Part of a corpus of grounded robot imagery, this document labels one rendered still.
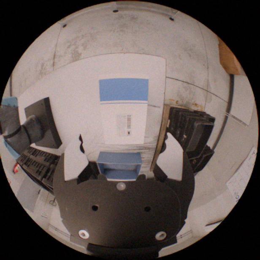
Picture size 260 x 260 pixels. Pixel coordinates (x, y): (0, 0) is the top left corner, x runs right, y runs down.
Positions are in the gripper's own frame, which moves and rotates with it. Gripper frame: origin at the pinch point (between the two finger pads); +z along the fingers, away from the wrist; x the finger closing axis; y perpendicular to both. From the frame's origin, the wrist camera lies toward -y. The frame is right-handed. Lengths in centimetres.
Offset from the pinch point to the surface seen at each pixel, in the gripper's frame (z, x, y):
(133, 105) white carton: 9.3, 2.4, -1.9
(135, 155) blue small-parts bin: 16.4, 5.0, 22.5
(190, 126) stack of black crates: 35, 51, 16
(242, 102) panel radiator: 41, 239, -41
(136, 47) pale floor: 89, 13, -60
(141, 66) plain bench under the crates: 18.4, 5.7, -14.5
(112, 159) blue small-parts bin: 13.2, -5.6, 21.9
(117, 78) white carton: 9.3, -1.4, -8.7
